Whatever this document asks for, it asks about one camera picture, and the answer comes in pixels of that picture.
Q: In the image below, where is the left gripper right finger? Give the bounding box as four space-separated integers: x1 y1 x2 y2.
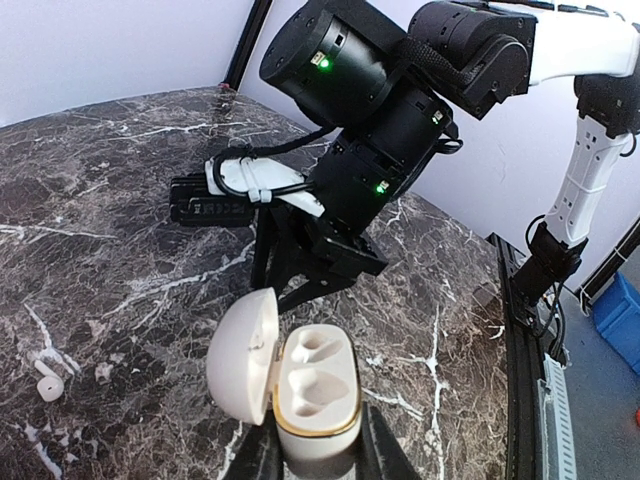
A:
357 403 420 480

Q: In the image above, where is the blue plastic bin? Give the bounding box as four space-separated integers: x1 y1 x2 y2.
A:
593 272 640 375

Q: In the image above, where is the right black frame post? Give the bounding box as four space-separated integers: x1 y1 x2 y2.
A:
220 0 273 91

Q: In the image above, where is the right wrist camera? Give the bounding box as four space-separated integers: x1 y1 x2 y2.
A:
169 157 325 228

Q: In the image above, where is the grey slotted cable duct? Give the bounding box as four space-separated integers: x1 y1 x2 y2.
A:
537 354 577 480

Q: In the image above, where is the white earbud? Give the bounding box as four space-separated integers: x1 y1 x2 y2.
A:
34 360 64 402

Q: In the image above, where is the black front rail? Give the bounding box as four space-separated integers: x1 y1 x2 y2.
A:
487 233 543 479

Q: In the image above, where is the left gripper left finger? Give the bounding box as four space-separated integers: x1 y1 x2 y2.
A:
224 419 283 480

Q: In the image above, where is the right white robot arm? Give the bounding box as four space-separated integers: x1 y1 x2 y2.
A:
259 1 639 305

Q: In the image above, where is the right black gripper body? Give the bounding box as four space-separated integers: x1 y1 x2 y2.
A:
250 204 388 312

